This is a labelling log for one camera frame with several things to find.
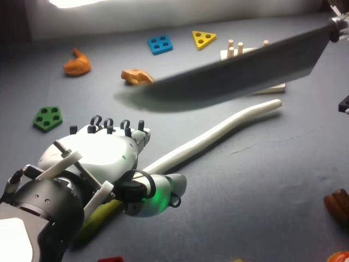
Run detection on orange toy chicken wing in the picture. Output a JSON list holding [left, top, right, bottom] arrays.
[[121, 68, 156, 86]]

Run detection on round orange toy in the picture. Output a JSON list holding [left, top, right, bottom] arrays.
[[326, 251, 349, 262]]

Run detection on blue square block four holes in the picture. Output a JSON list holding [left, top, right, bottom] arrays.
[[147, 34, 174, 56]]

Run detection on white and green leek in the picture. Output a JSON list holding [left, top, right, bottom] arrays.
[[79, 99, 282, 241]]

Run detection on orange toy chicken drumstick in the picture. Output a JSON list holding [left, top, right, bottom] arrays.
[[63, 47, 92, 78]]

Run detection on brown toy food piece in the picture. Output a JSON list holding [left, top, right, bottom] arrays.
[[323, 188, 349, 227]]

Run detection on yellow triangle block three holes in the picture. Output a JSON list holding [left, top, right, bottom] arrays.
[[192, 30, 217, 51]]

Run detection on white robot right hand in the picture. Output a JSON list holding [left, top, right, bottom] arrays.
[[329, 0, 349, 39]]

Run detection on red hexagon block with holes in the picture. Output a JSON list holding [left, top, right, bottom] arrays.
[[97, 255, 125, 262]]

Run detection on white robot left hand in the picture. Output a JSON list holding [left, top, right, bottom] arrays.
[[37, 115, 188, 218]]

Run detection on grey table cloth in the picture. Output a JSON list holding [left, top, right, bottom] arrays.
[[0, 13, 349, 262]]

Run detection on wooden peg board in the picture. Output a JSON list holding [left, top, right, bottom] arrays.
[[220, 39, 286, 96]]

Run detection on green pentagon block with holes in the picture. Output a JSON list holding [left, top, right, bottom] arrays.
[[33, 106, 64, 133]]

